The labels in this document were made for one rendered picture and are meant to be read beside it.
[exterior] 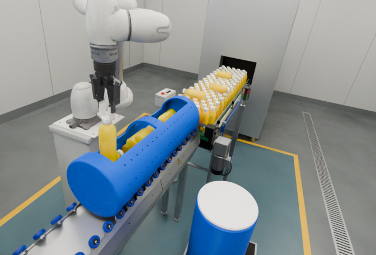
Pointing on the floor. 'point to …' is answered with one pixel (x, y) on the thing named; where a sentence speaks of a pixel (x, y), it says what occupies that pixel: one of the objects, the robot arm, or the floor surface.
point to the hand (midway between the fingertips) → (107, 111)
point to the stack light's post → (234, 138)
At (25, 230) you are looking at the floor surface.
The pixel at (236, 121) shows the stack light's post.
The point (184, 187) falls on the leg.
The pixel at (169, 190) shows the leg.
